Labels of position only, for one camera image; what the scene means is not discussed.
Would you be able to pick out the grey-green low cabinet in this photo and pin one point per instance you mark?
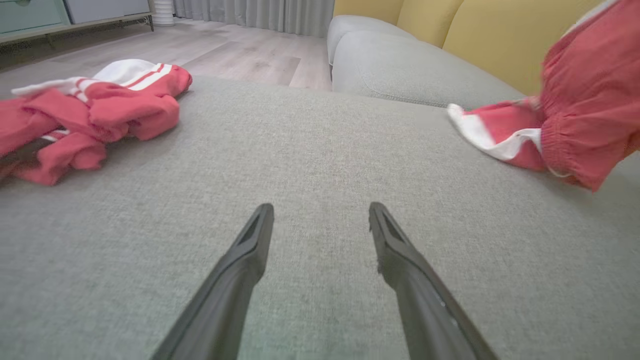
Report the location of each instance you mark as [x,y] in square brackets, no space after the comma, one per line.
[75,27]

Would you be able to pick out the teal cabinet drawer unit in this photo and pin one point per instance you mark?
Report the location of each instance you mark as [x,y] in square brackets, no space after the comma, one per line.
[30,15]

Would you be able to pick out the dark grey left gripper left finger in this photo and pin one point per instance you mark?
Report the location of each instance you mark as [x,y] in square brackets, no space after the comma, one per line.
[227,295]

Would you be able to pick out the large grey fabric sofa ottoman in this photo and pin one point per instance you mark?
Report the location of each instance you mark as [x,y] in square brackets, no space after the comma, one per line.
[310,165]

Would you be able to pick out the white ribbed cylinder appliance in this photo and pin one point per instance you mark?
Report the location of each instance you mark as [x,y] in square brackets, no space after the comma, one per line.
[163,12]

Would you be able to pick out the yellow sofa back cushion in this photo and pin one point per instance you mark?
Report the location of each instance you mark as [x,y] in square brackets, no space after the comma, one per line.
[430,17]
[505,45]
[367,10]

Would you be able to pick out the red shorts with white trim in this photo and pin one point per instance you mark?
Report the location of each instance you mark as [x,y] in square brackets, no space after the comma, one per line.
[585,100]

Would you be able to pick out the grey sofa seat cushion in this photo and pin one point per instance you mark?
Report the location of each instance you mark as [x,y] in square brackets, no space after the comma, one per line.
[415,75]
[350,27]

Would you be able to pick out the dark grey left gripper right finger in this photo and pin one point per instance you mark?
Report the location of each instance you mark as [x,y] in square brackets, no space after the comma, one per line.
[425,300]

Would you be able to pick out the light grey cabinet unit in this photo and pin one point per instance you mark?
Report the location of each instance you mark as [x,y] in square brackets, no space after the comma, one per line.
[105,9]

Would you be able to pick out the red shirt with white sleeves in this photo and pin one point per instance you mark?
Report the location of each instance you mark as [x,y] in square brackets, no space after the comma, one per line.
[120,110]

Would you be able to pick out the grey curtain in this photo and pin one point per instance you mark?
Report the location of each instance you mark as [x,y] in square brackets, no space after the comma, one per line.
[260,12]

